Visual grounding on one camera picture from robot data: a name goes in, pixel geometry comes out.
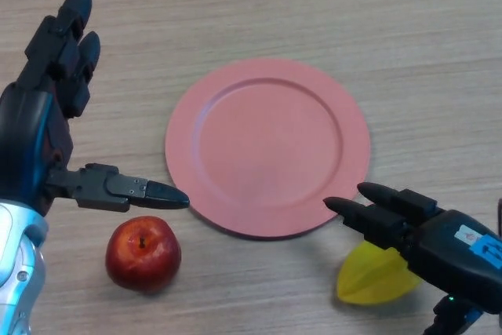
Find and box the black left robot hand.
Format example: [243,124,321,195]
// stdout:
[0,0,191,218]

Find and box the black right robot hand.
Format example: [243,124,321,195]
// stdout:
[323,181,502,335]

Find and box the yellow starfruit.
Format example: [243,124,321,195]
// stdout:
[336,241,423,305]

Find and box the pink round plate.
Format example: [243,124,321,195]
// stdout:
[164,58,372,241]

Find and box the red apple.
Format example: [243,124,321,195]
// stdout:
[104,216,183,293]

